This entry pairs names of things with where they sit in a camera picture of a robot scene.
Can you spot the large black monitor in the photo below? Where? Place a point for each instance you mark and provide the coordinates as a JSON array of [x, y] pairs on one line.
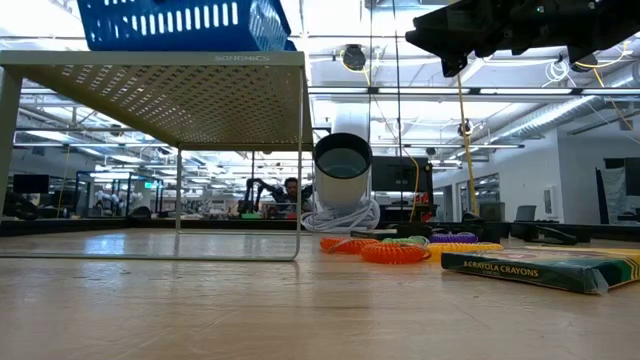
[[400, 175]]

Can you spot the yellow spiral wrist coil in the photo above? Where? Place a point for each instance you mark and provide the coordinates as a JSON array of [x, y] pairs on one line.
[[470, 247]]

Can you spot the person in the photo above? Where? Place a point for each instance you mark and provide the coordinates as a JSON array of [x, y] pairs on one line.
[[292, 192]]

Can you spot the pale perforated metal shelf riser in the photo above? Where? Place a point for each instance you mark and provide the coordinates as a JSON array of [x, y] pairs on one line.
[[150, 100]]

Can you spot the small black monitor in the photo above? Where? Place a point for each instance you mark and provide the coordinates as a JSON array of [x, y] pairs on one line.
[[30, 183]]

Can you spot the blue slotted plastic basket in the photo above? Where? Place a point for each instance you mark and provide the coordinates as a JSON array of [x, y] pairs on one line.
[[150, 42]]

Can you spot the yellow green Crayola crayon box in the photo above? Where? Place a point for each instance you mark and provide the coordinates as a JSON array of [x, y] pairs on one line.
[[525, 272]]

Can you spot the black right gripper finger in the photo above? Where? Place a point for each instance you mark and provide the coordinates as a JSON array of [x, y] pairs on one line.
[[430, 37], [457, 14]]

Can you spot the green spiral wrist coil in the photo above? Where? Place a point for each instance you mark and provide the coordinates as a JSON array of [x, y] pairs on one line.
[[407, 240]]

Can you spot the purple spiral wrist coil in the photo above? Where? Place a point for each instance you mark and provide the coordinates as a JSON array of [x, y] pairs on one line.
[[452, 238]]

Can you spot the orange spiral wrist coil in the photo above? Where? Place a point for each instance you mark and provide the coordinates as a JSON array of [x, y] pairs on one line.
[[340, 245], [395, 253]]

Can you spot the black aluminium table frame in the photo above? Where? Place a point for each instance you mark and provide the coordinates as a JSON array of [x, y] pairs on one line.
[[75, 227]]

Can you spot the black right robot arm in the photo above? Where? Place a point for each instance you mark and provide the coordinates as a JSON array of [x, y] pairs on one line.
[[600, 25]]

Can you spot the black background robot arm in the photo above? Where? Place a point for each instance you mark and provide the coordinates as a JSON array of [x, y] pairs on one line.
[[255, 195]]

